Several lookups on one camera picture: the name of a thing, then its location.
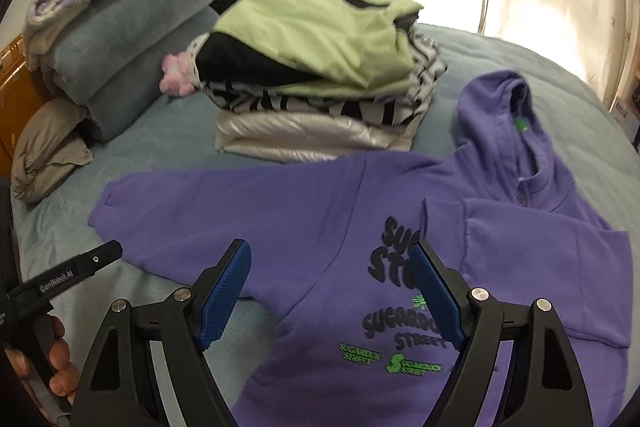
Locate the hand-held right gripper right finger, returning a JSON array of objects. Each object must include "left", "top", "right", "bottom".
[{"left": 410, "top": 239, "right": 596, "bottom": 427}]

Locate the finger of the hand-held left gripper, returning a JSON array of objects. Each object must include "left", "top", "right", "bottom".
[{"left": 5, "top": 241, "right": 123, "bottom": 323}]

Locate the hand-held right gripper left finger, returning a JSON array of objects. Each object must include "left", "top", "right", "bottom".
[{"left": 69, "top": 239, "right": 252, "bottom": 427}]

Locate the purple printed hoodie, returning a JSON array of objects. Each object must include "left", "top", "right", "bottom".
[{"left": 87, "top": 69, "right": 631, "bottom": 427}]

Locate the person's left hand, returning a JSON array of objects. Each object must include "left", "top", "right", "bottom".
[{"left": 4, "top": 314, "right": 80, "bottom": 400}]

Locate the beige crumpled cloth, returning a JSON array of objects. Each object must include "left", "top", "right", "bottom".
[{"left": 11, "top": 98, "right": 95, "bottom": 204}]

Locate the silver padded jacket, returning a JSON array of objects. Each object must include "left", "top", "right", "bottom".
[{"left": 215, "top": 109, "right": 418, "bottom": 165}]

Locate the orange wooden furniture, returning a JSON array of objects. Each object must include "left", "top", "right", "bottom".
[{"left": 0, "top": 34, "right": 46, "bottom": 178}]

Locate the pink plush toy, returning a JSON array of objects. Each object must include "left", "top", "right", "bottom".
[{"left": 159, "top": 52, "right": 201, "bottom": 96}]

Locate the folded grey-blue blanket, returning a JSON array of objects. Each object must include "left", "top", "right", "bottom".
[{"left": 40, "top": 0, "right": 237, "bottom": 144}]

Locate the white cardboard box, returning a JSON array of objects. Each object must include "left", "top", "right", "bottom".
[{"left": 607, "top": 77, "right": 640, "bottom": 138}]

